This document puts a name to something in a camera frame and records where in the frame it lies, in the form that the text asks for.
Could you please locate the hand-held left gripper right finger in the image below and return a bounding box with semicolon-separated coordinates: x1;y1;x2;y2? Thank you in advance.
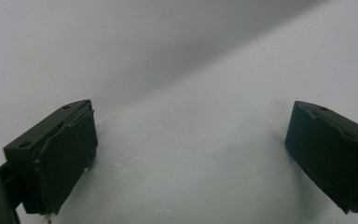
284;100;358;215

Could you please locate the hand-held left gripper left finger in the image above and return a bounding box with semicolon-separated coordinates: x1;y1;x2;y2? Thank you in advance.
3;99;99;216

